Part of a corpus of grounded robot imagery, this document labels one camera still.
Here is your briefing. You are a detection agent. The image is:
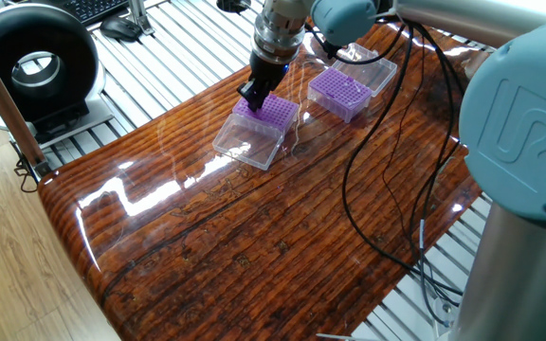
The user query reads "brown wooden post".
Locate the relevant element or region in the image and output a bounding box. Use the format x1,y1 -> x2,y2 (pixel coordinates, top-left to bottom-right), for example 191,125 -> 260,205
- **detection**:
0,33 -> 46,181

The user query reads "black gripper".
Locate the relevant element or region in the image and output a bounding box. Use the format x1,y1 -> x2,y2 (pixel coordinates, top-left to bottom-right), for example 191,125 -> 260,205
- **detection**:
238,51 -> 293,113

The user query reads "purple pipette tip holder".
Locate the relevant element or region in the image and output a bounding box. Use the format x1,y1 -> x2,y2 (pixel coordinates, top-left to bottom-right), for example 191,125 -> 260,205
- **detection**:
213,95 -> 300,171
308,62 -> 399,122

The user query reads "black cable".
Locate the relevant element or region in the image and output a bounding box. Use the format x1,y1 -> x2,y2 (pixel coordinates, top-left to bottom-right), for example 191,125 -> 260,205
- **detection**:
410,24 -> 482,318
342,24 -> 464,309

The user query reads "silver ribbed wrist flange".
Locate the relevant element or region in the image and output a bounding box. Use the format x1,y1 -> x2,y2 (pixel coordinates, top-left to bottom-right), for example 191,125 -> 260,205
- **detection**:
252,17 -> 308,62

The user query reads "glossy wood grain mat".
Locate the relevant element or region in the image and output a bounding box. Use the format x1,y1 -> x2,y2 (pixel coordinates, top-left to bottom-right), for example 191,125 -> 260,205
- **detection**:
38,0 -> 501,341

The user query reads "black computer keyboard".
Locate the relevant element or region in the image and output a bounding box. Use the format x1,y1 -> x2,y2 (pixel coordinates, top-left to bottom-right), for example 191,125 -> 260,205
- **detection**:
63,0 -> 132,25

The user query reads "black computer mouse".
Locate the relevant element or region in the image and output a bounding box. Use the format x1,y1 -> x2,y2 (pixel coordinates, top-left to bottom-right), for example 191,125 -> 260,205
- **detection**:
100,17 -> 146,42

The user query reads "black ring light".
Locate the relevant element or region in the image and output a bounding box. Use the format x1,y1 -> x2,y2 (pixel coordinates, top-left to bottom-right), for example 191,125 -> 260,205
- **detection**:
0,5 -> 113,145

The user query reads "white wrist adapter housing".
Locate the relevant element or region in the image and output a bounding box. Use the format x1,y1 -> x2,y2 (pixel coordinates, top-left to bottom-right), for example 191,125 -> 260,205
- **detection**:
264,0 -> 314,25

